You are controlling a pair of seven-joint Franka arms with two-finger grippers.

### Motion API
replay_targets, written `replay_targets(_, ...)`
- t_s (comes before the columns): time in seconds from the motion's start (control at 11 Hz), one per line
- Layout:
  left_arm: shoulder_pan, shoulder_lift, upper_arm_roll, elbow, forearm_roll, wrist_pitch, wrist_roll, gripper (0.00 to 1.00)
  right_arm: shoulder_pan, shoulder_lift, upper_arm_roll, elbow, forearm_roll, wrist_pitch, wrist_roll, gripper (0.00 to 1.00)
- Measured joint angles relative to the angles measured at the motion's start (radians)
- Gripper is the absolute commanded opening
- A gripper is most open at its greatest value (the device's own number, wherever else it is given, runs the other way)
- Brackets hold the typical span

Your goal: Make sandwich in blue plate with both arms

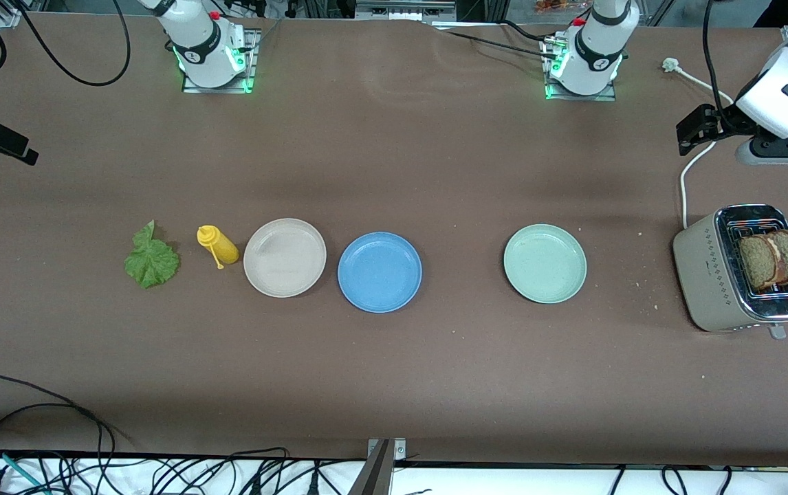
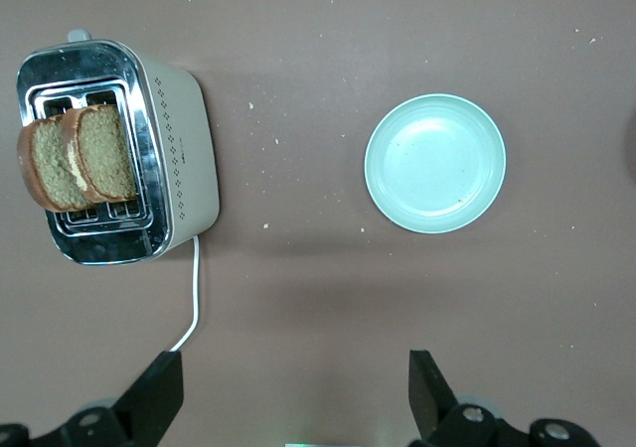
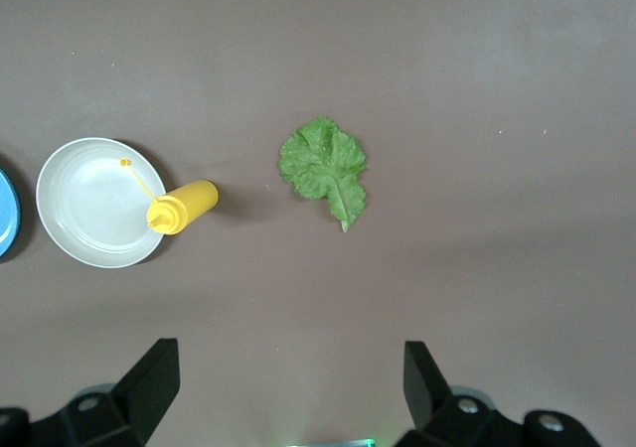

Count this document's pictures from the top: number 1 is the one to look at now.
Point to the orange snack packet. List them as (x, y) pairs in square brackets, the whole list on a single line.
[(549, 5)]

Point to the blue plate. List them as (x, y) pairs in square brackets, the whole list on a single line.
[(380, 271)]

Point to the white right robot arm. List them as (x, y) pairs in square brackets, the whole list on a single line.
[(198, 34)]

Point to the grey metal frame box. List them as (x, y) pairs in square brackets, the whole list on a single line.
[(404, 10)]

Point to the green lettuce leaf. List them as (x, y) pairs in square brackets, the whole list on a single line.
[(152, 261)]

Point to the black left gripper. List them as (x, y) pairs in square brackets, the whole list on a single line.
[(725, 121)]

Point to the yellow mustard squeeze bottle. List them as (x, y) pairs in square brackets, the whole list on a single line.
[(223, 249)]

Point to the beige chrome-top toaster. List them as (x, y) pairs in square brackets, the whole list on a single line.
[(707, 282)]

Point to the metal table edge bracket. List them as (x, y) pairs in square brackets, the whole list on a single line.
[(377, 474)]

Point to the light green plate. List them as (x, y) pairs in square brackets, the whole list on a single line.
[(545, 263)]

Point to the beige plate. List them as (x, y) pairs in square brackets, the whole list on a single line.
[(284, 258)]

